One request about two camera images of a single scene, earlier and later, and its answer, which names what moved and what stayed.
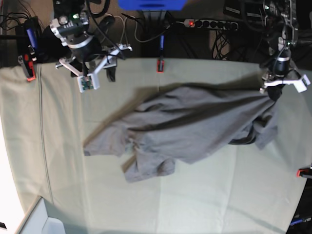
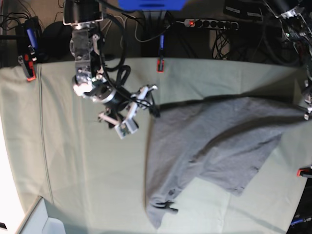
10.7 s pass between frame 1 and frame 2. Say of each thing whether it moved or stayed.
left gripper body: moved
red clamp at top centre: stayed
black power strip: stayed
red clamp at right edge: stayed
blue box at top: stayed
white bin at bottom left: stayed
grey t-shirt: moved
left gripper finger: moved
